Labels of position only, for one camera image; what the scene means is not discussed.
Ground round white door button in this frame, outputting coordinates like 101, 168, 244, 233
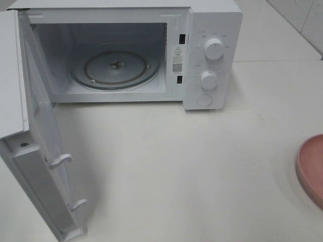
197, 94, 212, 107

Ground white microwave knob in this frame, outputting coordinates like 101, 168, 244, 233
200, 71, 218, 90
203, 36, 225, 60

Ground white microwave door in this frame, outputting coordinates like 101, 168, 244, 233
1, 10, 86, 241

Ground pink plate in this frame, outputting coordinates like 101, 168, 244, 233
295, 134, 322, 209

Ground glass microwave turntable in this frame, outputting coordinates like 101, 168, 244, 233
70, 42, 163, 90

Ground white microwave oven body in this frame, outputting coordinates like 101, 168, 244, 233
6, 1, 243, 110

